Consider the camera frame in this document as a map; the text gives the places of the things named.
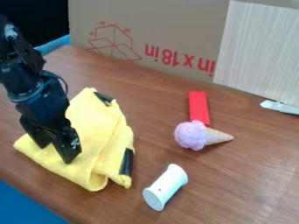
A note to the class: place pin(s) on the pink toy ice cream cone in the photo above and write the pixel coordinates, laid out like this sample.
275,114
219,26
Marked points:
196,135

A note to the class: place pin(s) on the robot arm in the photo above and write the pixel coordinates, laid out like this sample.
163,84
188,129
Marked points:
15,55

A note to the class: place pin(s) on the white spool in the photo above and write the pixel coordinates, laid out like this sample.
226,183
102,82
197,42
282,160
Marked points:
165,186

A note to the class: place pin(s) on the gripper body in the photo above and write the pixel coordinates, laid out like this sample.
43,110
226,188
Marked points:
41,103

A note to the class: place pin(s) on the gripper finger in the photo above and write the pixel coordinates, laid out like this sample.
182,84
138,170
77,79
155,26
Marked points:
67,147
37,135

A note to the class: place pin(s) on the wooden board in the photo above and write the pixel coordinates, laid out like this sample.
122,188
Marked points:
260,49

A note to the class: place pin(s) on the cardboard box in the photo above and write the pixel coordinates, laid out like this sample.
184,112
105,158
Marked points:
155,32

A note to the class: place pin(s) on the red block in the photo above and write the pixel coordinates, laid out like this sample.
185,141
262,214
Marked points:
199,107

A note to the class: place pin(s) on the yellow cloth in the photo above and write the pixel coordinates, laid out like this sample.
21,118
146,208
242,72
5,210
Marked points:
102,131

